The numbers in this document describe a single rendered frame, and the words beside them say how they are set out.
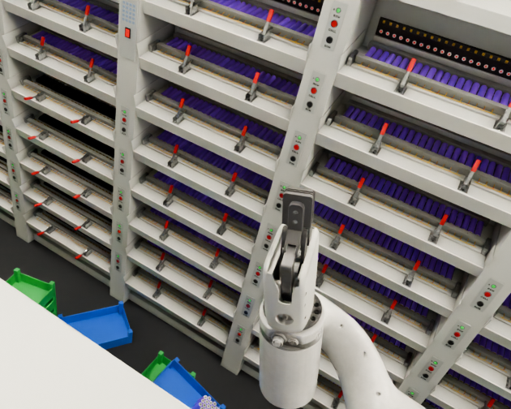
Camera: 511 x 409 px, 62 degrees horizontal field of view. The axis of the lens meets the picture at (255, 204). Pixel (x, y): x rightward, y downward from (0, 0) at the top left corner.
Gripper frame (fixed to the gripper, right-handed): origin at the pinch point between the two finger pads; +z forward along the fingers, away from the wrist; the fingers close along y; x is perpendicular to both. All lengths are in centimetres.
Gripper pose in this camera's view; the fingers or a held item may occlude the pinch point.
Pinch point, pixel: (298, 207)
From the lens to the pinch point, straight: 46.7
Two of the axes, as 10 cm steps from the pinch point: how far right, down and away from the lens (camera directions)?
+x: 9.6, 1.5, -2.4
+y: 2.8, -5.2, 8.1
